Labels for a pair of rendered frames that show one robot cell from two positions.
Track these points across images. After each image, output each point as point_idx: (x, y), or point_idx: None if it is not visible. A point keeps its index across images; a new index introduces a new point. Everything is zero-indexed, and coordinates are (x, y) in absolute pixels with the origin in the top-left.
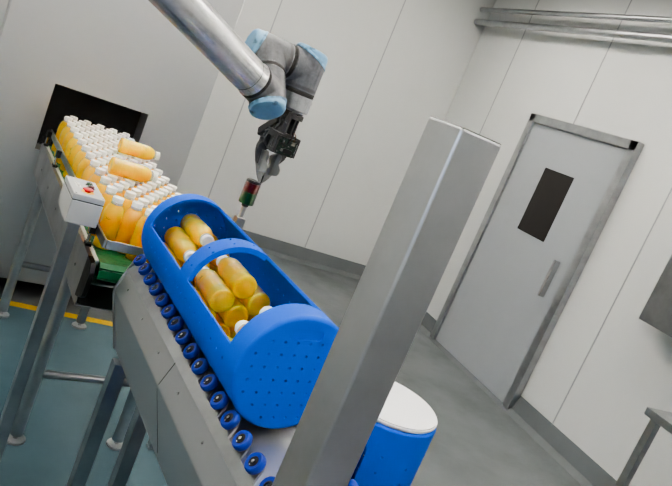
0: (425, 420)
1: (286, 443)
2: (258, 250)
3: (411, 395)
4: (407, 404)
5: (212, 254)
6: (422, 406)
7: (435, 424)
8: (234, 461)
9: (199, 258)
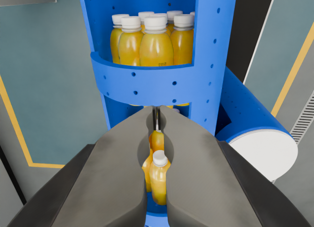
0: (267, 178)
1: None
2: (173, 103)
3: (289, 154)
4: (269, 165)
5: (107, 96)
6: (284, 165)
7: (272, 180)
8: None
9: (97, 82)
